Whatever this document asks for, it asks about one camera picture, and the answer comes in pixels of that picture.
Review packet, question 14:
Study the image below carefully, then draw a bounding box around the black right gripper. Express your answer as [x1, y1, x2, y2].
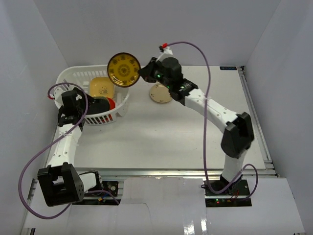
[138, 58, 172, 90]

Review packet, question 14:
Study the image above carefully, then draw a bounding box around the yellow patterned round plate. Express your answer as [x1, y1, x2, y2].
[107, 52, 141, 88]

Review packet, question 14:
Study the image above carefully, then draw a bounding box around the black round plate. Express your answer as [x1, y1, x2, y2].
[87, 97, 110, 115]

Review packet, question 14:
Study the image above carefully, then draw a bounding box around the yellow square panda dish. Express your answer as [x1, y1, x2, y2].
[89, 77, 114, 98]

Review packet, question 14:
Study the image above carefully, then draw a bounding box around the orange round plate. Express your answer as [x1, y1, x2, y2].
[88, 96, 116, 124]

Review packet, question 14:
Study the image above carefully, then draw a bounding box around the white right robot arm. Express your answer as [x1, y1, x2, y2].
[138, 57, 254, 195]

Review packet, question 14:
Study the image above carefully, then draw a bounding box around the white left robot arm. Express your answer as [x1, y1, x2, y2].
[37, 88, 103, 207]

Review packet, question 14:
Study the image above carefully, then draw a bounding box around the cream floral round plate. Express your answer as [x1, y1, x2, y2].
[149, 83, 172, 104]

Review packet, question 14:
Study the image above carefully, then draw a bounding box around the white plastic dish basket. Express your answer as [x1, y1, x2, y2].
[55, 65, 130, 126]

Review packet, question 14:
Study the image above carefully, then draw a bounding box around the blue table label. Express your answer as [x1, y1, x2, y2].
[220, 66, 237, 71]

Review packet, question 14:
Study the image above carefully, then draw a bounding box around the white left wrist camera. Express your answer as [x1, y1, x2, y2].
[48, 87, 77, 102]

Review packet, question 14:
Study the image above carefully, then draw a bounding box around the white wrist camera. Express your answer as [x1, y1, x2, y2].
[48, 87, 77, 102]
[156, 44, 173, 62]

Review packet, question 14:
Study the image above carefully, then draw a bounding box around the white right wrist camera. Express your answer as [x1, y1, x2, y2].
[156, 44, 173, 62]

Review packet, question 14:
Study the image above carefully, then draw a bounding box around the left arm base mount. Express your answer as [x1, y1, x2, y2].
[83, 181, 120, 205]

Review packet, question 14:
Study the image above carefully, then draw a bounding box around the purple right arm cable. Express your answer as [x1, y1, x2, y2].
[167, 41, 259, 199]

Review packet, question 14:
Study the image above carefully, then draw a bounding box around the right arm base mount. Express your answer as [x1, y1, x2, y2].
[202, 180, 252, 208]

